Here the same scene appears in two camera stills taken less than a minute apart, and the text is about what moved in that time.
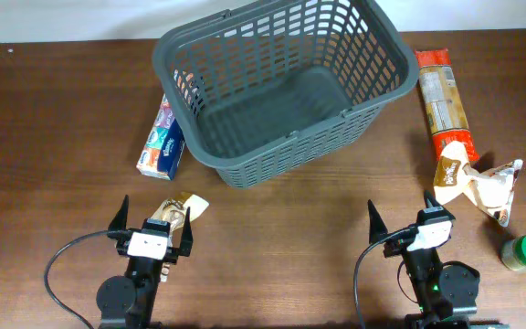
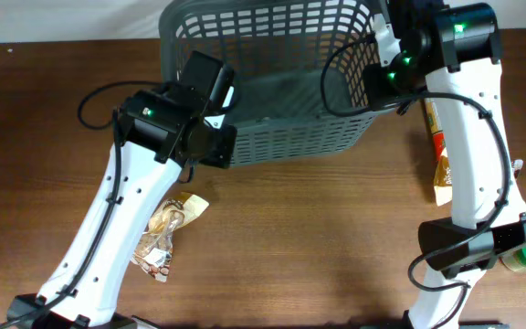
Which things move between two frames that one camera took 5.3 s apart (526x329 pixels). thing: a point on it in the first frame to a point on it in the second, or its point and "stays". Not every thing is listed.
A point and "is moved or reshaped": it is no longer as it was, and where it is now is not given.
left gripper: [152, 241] to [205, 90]
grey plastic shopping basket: [270, 89] is moved or reshaped
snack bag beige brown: [173, 209] stays
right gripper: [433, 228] to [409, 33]
